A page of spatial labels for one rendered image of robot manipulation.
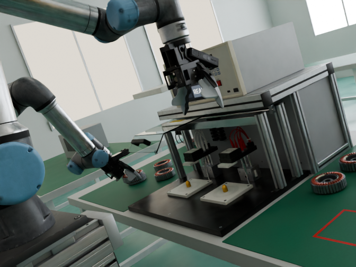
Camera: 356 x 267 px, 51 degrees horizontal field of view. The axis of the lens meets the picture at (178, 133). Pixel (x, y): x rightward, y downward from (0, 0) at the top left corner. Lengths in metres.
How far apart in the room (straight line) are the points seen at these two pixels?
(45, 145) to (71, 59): 1.42
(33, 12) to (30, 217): 0.47
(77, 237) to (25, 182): 0.27
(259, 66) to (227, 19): 6.82
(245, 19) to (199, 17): 1.26
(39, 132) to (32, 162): 5.25
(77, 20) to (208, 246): 0.76
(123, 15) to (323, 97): 0.95
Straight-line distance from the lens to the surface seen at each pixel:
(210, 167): 1.68
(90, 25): 1.01
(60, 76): 6.18
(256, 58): 1.47
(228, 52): 1.39
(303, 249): 1.05
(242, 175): 1.55
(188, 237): 1.30
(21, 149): 0.74
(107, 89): 6.42
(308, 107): 1.50
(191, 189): 1.60
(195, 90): 1.58
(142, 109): 6.67
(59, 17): 0.99
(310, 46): 8.82
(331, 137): 1.61
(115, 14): 0.92
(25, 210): 0.90
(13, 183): 0.74
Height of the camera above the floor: 1.29
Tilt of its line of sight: 10 degrees down
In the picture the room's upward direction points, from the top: 19 degrees counter-clockwise
